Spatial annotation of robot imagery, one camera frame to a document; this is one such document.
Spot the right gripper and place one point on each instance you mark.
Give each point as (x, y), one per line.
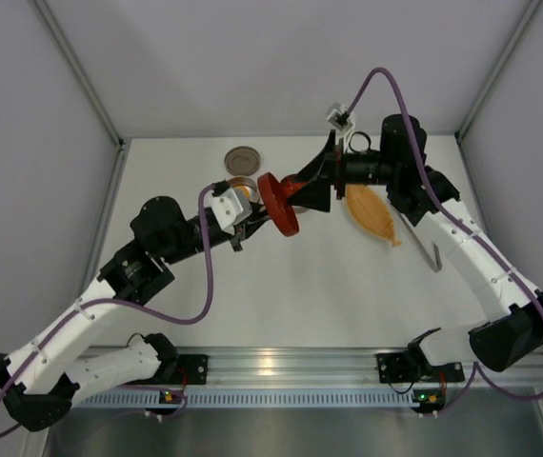
(338, 168)

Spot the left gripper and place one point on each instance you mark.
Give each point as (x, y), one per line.
(246, 224)

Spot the red round lid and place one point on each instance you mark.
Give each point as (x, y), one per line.
(276, 204)

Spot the orange food piece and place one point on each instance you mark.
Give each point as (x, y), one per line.
(245, 191)

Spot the metal tongs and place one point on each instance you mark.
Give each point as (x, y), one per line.
(428, 249)

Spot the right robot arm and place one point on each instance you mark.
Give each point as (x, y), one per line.
(432, 207)

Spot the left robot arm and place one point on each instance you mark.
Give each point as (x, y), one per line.
(43, 380)

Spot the brown-banded steel container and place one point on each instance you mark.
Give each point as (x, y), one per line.
(290, 186)

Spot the red-banded steel container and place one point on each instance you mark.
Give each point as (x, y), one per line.
(248, 187)

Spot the woven bamboo boat tray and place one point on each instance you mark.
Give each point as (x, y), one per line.
(369, 211)

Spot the brown round lid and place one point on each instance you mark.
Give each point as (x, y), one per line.
(242, 160)

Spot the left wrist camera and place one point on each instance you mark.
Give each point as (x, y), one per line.
(228, 206)

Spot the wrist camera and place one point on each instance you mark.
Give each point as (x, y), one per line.
(228, 206)
(342, 121)

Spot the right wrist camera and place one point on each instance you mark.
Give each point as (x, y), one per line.
(342, 121)

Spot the aluminium mounting rail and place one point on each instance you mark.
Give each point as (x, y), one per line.
(326, 367)

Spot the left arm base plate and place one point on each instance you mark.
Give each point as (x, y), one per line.
(184, 370)

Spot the slotted cable duct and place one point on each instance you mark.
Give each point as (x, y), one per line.
(377, 397)

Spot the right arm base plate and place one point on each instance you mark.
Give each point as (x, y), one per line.
(407, 367)

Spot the right frame post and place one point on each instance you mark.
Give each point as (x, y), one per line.
(498, 67)

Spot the frame post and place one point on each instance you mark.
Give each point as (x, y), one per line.
(62, 43)
(498, 67)

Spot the left frame post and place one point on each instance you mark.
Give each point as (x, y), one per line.
(62, 43)

